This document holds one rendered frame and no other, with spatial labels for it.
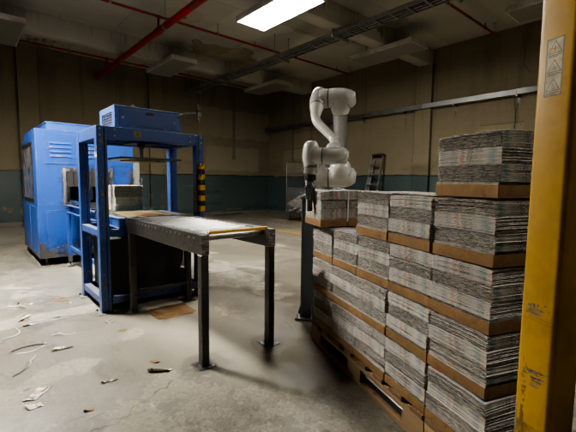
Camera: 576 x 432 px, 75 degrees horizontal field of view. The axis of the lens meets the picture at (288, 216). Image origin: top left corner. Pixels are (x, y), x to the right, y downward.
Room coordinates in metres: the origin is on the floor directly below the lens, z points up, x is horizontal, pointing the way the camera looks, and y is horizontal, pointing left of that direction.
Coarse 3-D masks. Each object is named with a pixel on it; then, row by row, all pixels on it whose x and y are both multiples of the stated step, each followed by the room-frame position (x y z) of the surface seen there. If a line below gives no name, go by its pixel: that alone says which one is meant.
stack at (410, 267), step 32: (352, 256) 2.08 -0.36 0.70; (384, 256) 1.81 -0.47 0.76; (416, 256) 1.58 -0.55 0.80; (352, 288) 2.06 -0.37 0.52; (384, 288) 1.81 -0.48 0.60; (416, 288) 1.58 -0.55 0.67; (320, 320) 2.47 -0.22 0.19; (352, 320) 2.06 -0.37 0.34; (384, 320) 1.78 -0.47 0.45; (416, 320) 1.57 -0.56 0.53; (384, 352) 1.77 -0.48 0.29; (384, 384) 1.79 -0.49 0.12; (416, 384) 1.55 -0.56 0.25; (416, 416) 1.54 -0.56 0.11
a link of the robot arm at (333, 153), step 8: (312, 104) 2.70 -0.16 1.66; (320, 104) 2.69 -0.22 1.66; (312, 112) 2.66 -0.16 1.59; (320, 112) 2.67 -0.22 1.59; (312, 120) 2.63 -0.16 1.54; (320, 120) 2.60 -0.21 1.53; (320, 128) 2.57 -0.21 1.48; (328, 128) 2.55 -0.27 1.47; (328, 136) 2.51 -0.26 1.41; (336, 136) 2.50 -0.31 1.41; (328, 144) 2.42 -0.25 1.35; (336, 144) 2.40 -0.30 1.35; (328, 152) 2.37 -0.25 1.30; (336, 152) 2.36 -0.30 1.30; (344, 152) 2.36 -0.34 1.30; (328, 160) 2.38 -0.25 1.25; (336, 160) 2.37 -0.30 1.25; (344, 160) 2.38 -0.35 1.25
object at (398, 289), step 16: (320, 256) 2.47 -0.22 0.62; (352, 272) 2.07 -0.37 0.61; (320, 288) 2.46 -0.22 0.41; (400, 288) 1.67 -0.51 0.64; (368, 320) 1.91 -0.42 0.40; (336, 336) 2.23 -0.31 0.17; (400, 336) 1.65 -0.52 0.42; (352, 352) 2.05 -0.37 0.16; (416, 352) 1.55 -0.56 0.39; (416, 400) 1.54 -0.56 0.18
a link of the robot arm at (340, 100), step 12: (336, 96) 2.69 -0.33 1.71; (348, 96) 2.68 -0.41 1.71; (336, 108) 2.73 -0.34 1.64; (348, 108) 2.73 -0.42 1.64; (336, 120) 2.79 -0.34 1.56; (336, 132) 2.82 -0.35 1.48; (336, 168) 2.91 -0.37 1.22; (348, 168) 2.92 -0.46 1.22; (336, 180) 2.94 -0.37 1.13; (348, 180) 2.93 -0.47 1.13
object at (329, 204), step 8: (320, 192) 2.33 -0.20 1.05; (328, 192) 2.34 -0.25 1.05; (336, 192) 2.35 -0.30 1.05; (320, 200) 2.34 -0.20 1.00; (328, 200) 2.34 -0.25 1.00; (336, 200) 2.36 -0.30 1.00; (312, 208) 2.48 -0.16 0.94; (320, 208) 2.35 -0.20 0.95; (328, 208) 2.34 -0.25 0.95; (336, 208) 2.36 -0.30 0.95; (312, 216) 2.47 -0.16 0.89; (320, 216) 2.35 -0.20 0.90; (328, 216) 2.35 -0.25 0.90; (336, 216) 2.36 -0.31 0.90
